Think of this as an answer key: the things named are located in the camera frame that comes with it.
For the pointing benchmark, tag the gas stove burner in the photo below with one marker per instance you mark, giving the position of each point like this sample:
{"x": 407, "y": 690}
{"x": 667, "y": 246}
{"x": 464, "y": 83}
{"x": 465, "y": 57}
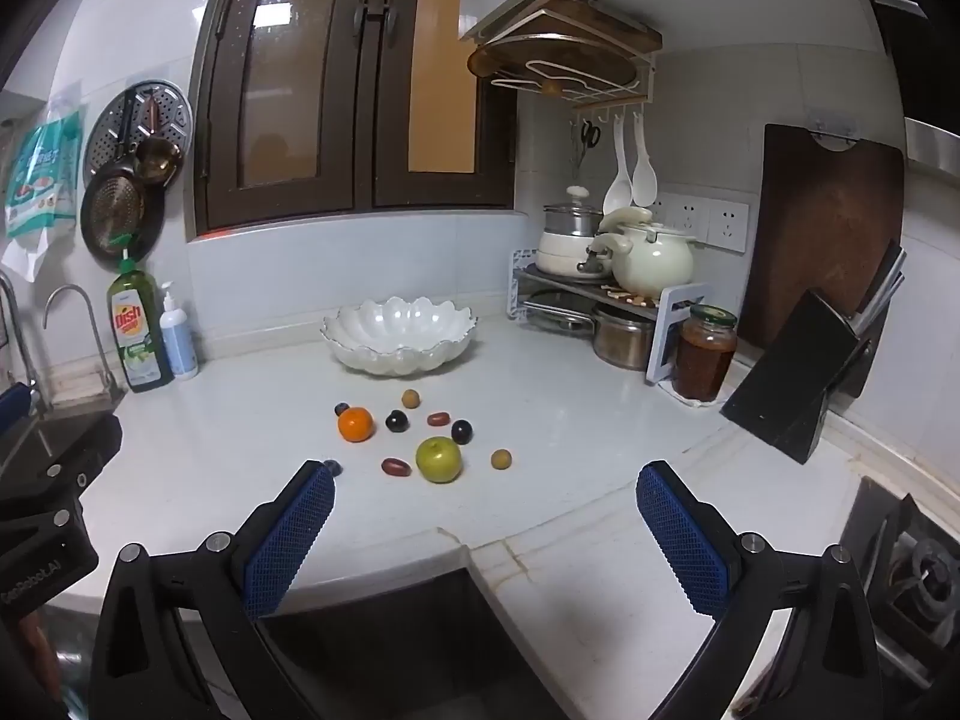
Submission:
{"x": 915, "y": 562}

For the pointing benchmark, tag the brown wooden window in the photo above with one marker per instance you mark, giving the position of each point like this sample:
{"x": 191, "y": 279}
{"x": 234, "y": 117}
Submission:
{"x": 360, "y": 127}

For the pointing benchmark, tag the brass ladle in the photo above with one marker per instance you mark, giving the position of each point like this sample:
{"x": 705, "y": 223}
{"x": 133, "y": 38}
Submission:
{"x": 159, "y": 157}

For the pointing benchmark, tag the wooden bead trivet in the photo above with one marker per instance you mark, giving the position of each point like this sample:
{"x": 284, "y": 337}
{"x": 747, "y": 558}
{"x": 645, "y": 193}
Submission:
{"x": 626, "y": 295}

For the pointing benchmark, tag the round perforated steel plate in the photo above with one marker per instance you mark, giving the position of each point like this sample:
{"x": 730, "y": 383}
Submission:
{"x": 174, "y": 111}

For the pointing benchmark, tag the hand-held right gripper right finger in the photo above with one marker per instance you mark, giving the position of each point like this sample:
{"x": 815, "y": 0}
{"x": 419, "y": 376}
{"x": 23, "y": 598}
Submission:
{"x": 679, "y": 532}

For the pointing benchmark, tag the steel sink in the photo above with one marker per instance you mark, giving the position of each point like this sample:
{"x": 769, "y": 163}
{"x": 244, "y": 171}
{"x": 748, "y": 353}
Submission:
{"x": 82, "y": 403}

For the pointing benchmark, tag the blue pump bottle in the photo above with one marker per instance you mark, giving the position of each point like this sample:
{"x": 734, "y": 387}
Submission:
{"x": 178, "y": 341}

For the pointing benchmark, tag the white rice spoon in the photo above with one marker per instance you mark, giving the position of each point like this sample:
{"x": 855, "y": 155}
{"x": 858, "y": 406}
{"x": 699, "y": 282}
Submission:
{"x": 616, "y": 193}
{"x": 644, "y": 181}

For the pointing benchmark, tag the steel pot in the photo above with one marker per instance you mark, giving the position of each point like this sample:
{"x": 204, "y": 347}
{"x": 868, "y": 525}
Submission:
{"x": 621, "y": 341}

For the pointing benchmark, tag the green printed plastic pack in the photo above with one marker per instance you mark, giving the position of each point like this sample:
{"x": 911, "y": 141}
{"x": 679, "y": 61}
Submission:
{"x": 41, "y": 172}

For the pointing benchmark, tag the steel steamer with glass lid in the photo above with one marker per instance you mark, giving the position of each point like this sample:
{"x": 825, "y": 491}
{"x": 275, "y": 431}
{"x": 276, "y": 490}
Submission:
{"x": 571, "y": 217}

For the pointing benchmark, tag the glass jar of red sauce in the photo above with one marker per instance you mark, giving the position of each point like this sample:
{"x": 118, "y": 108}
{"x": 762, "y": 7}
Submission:
{"x": 703, "y": 360}

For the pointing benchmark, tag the black scissors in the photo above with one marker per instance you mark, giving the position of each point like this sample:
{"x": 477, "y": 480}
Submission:
{"x": 589, "y": 136}

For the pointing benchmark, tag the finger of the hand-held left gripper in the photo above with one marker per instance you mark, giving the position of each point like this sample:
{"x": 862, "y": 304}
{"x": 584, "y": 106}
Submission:
{"x": 71, "y": 454}
{"x": 11, "y": 403}

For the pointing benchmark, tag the dark plum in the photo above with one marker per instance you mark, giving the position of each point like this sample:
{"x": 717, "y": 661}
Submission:
{"x": 461, "y": 432}
{"x": 397, "y": 421}

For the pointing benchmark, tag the white metal wall rack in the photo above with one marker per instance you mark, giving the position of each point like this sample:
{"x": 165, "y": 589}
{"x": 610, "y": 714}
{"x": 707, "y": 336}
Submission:
{"x": 600, "y": 94}

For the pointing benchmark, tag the glass pan lid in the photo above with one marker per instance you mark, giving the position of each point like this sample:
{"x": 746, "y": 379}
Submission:
{"x": 559, "y": 311}

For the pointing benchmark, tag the green apple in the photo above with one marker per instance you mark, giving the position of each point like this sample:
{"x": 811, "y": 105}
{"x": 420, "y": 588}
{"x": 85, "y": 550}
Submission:
{"x": 439, "y": 460}

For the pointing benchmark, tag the dark wooden cutting board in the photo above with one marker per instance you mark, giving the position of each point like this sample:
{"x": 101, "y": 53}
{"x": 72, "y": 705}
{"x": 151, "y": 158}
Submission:
{"x": 817, "y": 232}

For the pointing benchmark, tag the steel range hood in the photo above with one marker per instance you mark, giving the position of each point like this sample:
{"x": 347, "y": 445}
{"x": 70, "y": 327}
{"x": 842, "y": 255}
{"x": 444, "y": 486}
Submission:
{"x": 937, "y": 151}

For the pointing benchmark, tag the steel curved faucet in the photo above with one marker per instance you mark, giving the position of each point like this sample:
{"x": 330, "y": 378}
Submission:
{"x": 96, "y": 345}

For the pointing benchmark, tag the orange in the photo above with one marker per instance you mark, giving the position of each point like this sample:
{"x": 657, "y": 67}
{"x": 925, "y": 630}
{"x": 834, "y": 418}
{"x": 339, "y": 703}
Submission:
{"x": 355, "y": 424}

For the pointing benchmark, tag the round wooden cutting board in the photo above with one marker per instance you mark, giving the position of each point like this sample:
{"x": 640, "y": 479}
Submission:
{"x": 510, "y": 60}

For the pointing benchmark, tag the white scalloped glass bowl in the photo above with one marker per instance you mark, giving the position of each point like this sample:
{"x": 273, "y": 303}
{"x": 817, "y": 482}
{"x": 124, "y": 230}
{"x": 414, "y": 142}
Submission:
{"x": 397, "y": 349}

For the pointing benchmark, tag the green dish soap bottle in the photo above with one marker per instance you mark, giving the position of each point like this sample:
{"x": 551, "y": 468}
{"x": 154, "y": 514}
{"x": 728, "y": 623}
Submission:
{"x": 139, "y": 330}

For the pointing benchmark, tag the rectangular wooden cutting board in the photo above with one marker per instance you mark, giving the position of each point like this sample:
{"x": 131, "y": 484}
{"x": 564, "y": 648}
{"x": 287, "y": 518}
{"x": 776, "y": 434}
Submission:
{"x": 622, "y": 30}

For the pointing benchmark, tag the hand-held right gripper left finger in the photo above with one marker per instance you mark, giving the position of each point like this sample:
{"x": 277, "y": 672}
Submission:
{"x": 289, "y": 540}

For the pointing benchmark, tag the cream clay pot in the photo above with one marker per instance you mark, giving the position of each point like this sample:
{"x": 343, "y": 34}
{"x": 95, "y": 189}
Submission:
{"x": 652, "y": 259}

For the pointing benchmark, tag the grey and white shelf rack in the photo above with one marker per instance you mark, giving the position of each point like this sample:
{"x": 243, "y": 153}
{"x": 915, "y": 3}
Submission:
{"x": 675, "y": 330}

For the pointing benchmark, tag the black knife block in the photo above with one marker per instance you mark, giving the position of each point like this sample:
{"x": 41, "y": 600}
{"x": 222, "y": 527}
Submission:
{"x": 795, "y": 375}

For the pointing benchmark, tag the white plastic bag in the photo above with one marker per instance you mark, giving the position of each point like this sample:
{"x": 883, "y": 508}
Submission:
{"x": 26, "y": 259}

